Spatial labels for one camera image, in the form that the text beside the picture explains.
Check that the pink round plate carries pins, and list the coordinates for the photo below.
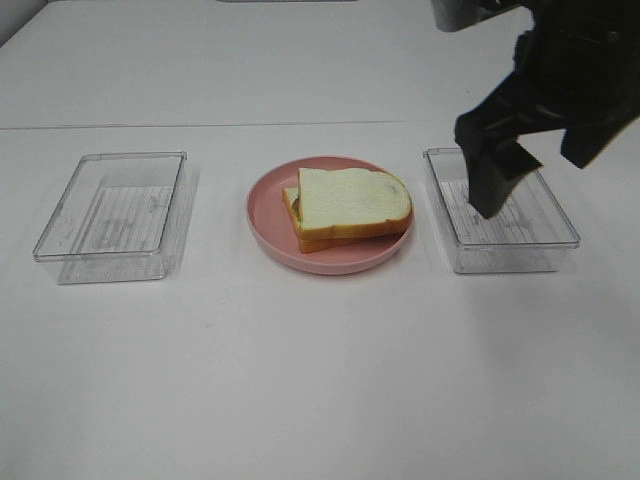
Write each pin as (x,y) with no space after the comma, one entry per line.
(274,232)

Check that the clear plastic ingredient tray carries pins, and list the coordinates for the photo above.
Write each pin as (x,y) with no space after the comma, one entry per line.
(121,218)

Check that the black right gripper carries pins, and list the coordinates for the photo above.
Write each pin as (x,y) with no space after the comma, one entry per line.
(576,70)

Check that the white bread slice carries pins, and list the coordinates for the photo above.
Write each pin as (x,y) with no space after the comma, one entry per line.
(290,198)
(351,203)

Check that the green lettuce leaf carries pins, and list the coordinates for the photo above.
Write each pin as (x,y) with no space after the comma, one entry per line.
(298,212)

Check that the clear plastic bread tray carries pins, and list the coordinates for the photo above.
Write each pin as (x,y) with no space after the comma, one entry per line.
(531,233)

